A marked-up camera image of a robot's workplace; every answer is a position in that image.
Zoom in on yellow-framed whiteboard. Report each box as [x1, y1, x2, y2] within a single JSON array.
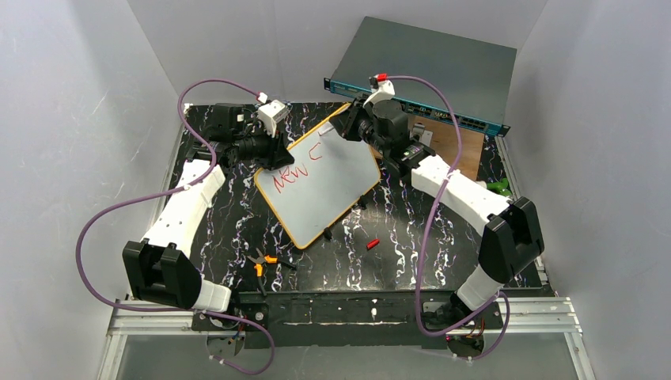
[[254, 104, 381, 249]]

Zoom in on green and white tool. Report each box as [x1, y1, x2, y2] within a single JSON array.
[[486, 177, 513, 198]]

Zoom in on red whiteboard marker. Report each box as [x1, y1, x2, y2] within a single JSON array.
[[318, 126, 335, 136]]

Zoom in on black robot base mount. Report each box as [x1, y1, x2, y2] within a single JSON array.
[[191, 288, 552, 350]]

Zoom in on grey metal bracket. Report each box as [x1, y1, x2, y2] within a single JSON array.
[[410, 123, 433, 146]]

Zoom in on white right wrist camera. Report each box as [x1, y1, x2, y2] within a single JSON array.
[[364, 80, 396, 105]]

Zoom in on wooden board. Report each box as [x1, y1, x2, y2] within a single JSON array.
[[377, 115, 473, 182]]

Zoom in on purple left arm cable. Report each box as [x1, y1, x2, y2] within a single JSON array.
[[75, 78, 276, 376]]

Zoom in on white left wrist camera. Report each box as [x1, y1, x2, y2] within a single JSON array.
[[257, 100, 289, 138]]

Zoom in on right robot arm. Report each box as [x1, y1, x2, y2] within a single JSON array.
[[329, 98, 544, 328]]

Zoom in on red marker cap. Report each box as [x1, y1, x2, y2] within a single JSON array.
[[366, 238, 380, 250]]

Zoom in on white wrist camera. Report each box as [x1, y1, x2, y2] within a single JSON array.
[[364, 80, 396, 105], [257, 100, 289, 138]]

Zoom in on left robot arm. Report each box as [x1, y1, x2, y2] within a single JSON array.
[[123, 100, 294, 313]]

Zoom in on orange-handled pliers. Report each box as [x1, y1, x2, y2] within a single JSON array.
[[246, 249, 297, 298]]

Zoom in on grey network switch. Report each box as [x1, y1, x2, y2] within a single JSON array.
[[324, 17, 517, 137]]

